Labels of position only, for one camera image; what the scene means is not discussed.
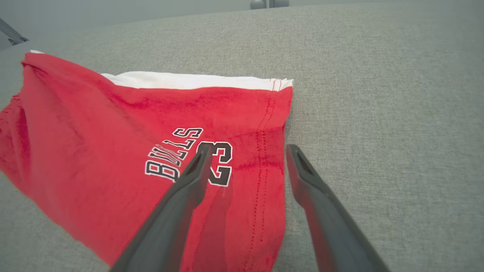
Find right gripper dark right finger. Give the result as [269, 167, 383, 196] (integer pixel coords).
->
[285, 144, 390, 272]

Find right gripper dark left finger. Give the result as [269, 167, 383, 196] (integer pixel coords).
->
[110, 145, 213, 272]

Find red Bulls basketball shorts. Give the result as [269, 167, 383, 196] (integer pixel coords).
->
[0, 50, 294, 272]

